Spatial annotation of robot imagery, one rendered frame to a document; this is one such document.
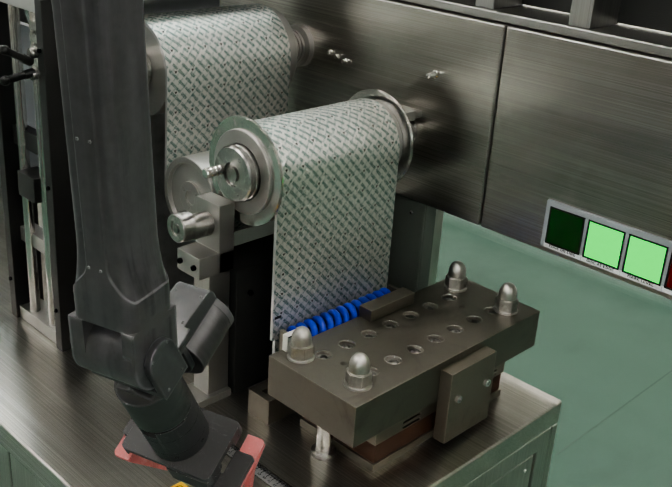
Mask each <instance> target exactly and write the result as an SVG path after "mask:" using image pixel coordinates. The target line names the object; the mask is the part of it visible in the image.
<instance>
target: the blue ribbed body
mask: <svg viewBox="0 0 672 487"><path fill-rule="evenodd" d="M390 292H391V291H390V290H389V289H387V288H385V287H384V288H381V289H380V290H379V291H378V290H376V291H373V293H372V294H371V293H369V294H366V295H365V297H364V296H361V297H359V298H358V299H354V300H352V301H351V302H350V303H349V302H347V303H344V304H343V306H337V307H336V308H335V309H330V310H328V312H323V313H321V314H320V315H319V316H318V315H315V316H313V317H312V319H306V320H304V322H303V323H302V322H298V323H297V324H296V325H295V326H292V325H291V326H289V327H288V328H287V330H286V331H288V332H289V331H292V330H294V329H296V328H297V327H299V326H305V327H307V328H308V329H309V330H310V332H311V334H312V336H315V335H317V334H319V333H322V332H324V331H326V330H329V329H331V328H333V327H336V326H338V325H340V324H342V323H345V322H347V321H349V320H352V319H354V318H356V317H359V308H360V305H362V304H364V303H366V302H369V301H371V300H373V299H376V298H378V297H380V296H383V295H385V294H388V293H390Z"/></svg>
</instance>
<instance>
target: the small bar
mask: <svg viewBox="0 0 672 487"><path fill-rule="evenodd" d="M414 295H415V293H414V292H412V291H410V290H408V289H406V288H404V287H402V288H399V289H397V290H395V291H392V292H390V293H388V294H385V295H383V296H380V297H378V298H376V299H373V300H371V301H369V302H366V303H364V304H362V305H360V308H359V316H360V317H362V318H364V319H366V320H368V321H370V322H372V321H374V320H377V319H379V318H381V317H383V316H386V315H388V314H390V313H392V312H395V311H397V310H399V309H401V308H404V307H406V306H408V305H410V304H413V303H414Z"/></svg>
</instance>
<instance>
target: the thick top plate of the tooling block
mask: <svg viewBox="0 0 672 487"><path fill-rule="evenodd" d="M444 283H445V279H444V280H442V281H439V282H437V283H435V284H432V285H430V286H428V287H425V288H423V289H421V290H419V291H416V292H414V293H415V295H414V303H413V304H410V305H408V306H406V307H404V308H401V309H399V310H397V311H395V312H392V313H390V314H388V315H386V316H383V317H381V318H379V319H377V320H374V321H372V322H370V321H368V320H366V319H364V318H362V317H360V316H359V317H356V318H354V319H352V320H349V321H347V322H345V323H342V324H340V325H338V326H336V327H333V328H331V329H329V330H326V331H324V332H322V333H319V334H317V335H315V336H312V343H313V345H314V352H313V353H314V355H315V358H314V360H313V361H312V362H310V363H307V364H296V363H293V362H291V361H289V360H288V359H287V353H288V352H285V351H284V350H280V351H278V352H276V353H273V354H271V355H269V367H268V394H269V395H270V396H272V397H274V398H275V399H277V400H278V401H280V402H281V403H283V404H284V405H286V406H288V407H289V408H291V409H292V410H294V411H295V412H297V413H298V414H300V415H302V416H303V417H305V418H306V419H308V420H309V421H311V422H312V423H314V424H316V425H317V426H319V427H320V428H322V429H323V430H325V431H326V432H328V433H330V434H331V435H333V436H334V437H336V438H337V439H339V440H340V441H342V442H344V443H345V444H347V445H348V446H350V447H351V448H354V447H356V446H358V445H360V444H361V443H363V442H365V441H367V440H368V439H370V438H372V437H374V436H375V435H377V434H379V433H381V432H383V431H384V430H386V429H388V428H390V427H391V426H393V425H395V424H397V423H398V422H400V421H402V420H404V419H405V418H407V417H409V416H411V415H412V414H414V413H416V412H418V411H420V410H421V409H423V408H425V407H427V406H428V405H430V404H432V403H434V402H435V401H437V400H438V392H439V384H440V376H441V369H443V368H445V367H447V366H449V365H451V364H452V363H454V362H456V361H458V360H460V359H462V358H464V357H466V356H467V355H469V354H471V353H473V352H475V351H477V350H479V349H480V348H482V347H484V346H487V347H489V348H491V349H494V350H496V351H497V354H496V361H495V367H497V366H499V365H501V364H502V363H504V362H506V361H508V360H509V359H511V358H513V357H515V356H516V355H518V354H520V353H522V352H523V351H525V350H527V349H529V348H531V347H532V346H534V344H535V338H536V332H537V326H538V320H539V314H540V311H539V310H537V309H534V308H532V307H530V306H528V305H525V304H523V303H521V302H518V308H517V309H518V313H517V314H516V315H512V316H505V315H501V314H499V313H496V312H495V311H494V310H493V306H494V305H495V300H496V296H497V295H499V293H498V292H496V291H493V290H491V289H489V288H486V287H484V286H482V285H479V284H477V283H475V282H473V281H470V280H468V279H467V290H466V291H465V292H462V293H454V292H450V291H448V290H446V289H445V288H444ZM358 352H362V353H364V354H366V355H367V356H368V358H369V360H370V370H371V372H372V383H373V384H372V388H371V389H370V390H368V391H366V392H353V391H350V390H348V389H347V388H345V386H344V379H345V375H346V368H347V367H349V361H350V359H351V357H352V356H353V355H354V354H355V353H358Z"/></svg>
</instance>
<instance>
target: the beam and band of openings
mask: <svg viewBox="0 0 672 487"><path fill-rule="evenodd" d="M399 1H404V2H408V3H413V4H418V5H422V6H427V7H432V8H437V9H441V10H446V11H451V12H455V13H460V14H465V15H469V16H474V17H479V18H483V19H488V20H493V21H498V22H502V23H507V24H512V25H516V26H521V27H526V28H530V29H535V30H540V31H545V32H549V33H554V34H559V35H563V36H568V37H573V38H577V39H582V40H587V41H591V42H596V43H601V44H606V45H610V46H615V47H620V48H624V49H629V50H634V51H638V52H643V53H648V54H652V55H657V56H662V57H667V58H671V59H672V35H671V34H666V33H661V32H656V31H651V30H646V29H640V28H635V27H630V26H625V25H620V24H618V23H622V24H627V25H633V26H638V27H643V28H648V29H653V30H658V31H663V32H669V33H672V0H399ZM523 4H525V5H530V6H535V7H540V8H545V9H550V10H555V11H561V12H566V13H570V15H569V14H564V13H559V12H554V11H549V10H543V9H538V8H533V7H528V6H523Z"/></svg>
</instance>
